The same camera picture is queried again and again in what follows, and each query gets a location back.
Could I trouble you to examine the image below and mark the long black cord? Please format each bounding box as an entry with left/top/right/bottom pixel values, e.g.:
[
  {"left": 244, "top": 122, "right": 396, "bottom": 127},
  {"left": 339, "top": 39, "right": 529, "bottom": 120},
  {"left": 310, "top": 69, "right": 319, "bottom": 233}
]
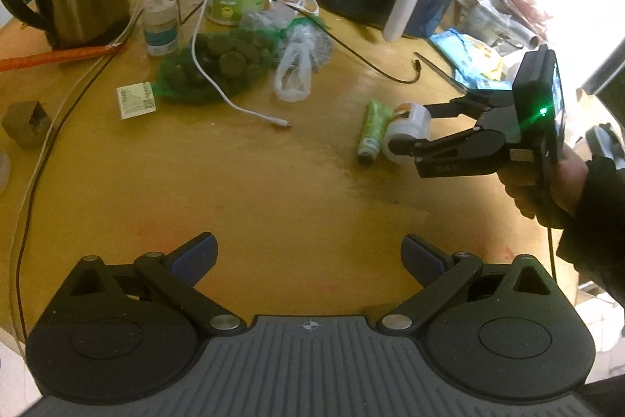
[{"left": 10, "top": 21, "right": 147, "bottom": 344}]

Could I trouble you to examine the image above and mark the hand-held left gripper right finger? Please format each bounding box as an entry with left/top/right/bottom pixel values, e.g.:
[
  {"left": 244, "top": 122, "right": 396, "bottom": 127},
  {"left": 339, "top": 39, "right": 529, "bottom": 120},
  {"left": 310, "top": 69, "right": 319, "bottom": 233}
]
[{"left": 375, "top": 233, "right": 568, "bottom": 333}]

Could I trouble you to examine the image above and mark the small jar blue label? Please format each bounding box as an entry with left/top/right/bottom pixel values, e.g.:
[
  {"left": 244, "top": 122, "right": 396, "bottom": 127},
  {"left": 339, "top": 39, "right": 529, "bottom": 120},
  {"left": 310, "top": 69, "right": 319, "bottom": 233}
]
[{"left": 143, "top": 0, "right": 180, "bottom": 56}]

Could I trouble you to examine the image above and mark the person's right forearm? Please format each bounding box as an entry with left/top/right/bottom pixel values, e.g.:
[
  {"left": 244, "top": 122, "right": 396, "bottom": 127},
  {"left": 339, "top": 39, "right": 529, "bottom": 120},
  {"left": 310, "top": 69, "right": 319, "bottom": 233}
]
[{"left": 557, "top": 156, "right": 625, "bottom": 295}]

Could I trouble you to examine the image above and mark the thin black cable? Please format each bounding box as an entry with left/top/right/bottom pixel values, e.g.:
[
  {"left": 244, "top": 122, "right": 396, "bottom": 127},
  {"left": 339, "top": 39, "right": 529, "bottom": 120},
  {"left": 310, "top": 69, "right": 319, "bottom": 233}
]
[{"left": 312, "top": 19, "right": 423, "bottom": 84}]

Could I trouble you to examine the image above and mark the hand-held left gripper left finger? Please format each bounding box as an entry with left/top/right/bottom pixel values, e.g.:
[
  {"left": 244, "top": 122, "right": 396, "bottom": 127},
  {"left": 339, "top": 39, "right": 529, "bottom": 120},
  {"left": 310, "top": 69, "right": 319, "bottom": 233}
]
[{"left": 49, "top": 231, "right": 243, "bottom": 340}]

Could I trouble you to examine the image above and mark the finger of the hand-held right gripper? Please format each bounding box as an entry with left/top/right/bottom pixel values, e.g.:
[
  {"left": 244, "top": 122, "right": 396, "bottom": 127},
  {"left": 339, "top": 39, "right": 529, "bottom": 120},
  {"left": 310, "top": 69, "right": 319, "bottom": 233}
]
[
  {"left": 422, "top": 88, "right": 514, "bottom": 120},
  {"left": 389, "top": 128, "right": 507, "bottom": 162}
]

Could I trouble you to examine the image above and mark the pile of clear food packets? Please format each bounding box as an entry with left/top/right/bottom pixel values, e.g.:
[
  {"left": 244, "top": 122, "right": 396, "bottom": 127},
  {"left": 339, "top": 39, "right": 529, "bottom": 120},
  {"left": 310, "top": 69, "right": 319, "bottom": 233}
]
[{"left": 454, "top": 0, "right": 552, "bottom": 51}]

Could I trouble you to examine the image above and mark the white usb cable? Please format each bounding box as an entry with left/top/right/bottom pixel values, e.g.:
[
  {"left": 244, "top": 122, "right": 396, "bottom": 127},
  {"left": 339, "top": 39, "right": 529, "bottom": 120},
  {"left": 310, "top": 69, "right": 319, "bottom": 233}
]
[{"left": 192, "top": 0, "right": 294, "bottom": 129}]

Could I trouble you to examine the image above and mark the orange stick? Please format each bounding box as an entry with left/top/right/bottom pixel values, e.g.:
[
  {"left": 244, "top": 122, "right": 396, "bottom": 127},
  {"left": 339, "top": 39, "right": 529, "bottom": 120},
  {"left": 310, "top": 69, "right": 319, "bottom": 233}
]
[{"left": 0, "top": 43, "right": 123, "bottom": 73}]

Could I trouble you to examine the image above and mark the green net bag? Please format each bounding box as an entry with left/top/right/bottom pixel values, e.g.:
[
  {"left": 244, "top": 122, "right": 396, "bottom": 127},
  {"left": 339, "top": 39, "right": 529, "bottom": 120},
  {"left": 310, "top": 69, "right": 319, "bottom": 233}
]
[{"left": 155, "top": 16, "right": 333, "bottom": 106}]

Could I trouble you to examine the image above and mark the white plastic jar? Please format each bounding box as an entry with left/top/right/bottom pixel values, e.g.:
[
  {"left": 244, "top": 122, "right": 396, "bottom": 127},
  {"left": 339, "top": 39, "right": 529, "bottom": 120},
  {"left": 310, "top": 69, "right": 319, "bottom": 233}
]
[{"left": 382, "top": 102, "right": 430, "bottom": 166}]

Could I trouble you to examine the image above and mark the black pen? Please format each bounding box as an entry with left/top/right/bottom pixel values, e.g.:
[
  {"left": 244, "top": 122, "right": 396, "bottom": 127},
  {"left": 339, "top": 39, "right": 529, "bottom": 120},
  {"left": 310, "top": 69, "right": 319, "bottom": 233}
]
[{"left": 413, "top": 52, "right": 466, "bottom": 92}]

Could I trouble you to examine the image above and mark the clear plastic bag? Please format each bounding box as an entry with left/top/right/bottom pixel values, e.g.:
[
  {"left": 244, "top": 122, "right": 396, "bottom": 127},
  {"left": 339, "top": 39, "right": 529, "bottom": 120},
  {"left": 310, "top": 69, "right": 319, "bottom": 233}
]
[{"left": 272, "top": 23, "right": 336, "bottom": 103}]

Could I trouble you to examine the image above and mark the person's right hand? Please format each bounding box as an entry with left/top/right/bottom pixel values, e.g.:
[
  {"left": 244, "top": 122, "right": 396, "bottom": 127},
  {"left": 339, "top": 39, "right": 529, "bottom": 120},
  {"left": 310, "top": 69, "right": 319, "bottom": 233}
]
[{"left": 500, "top": 143, "right": 589, "bottom": 220}]

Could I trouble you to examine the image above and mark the green tube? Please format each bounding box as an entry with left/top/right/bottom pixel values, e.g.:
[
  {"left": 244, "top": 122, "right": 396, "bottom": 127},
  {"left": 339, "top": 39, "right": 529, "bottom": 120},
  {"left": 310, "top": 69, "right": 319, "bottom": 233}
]
[{"left": 356, "top": 99, "right": 394, "bottom": 166}]

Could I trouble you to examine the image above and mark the yellow snack packet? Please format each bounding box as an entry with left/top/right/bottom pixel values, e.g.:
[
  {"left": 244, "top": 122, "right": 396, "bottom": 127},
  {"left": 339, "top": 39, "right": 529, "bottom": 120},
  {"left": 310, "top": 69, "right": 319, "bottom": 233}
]
[{"left": 461, "top": 35, "right": 504, "bottom": 79}]

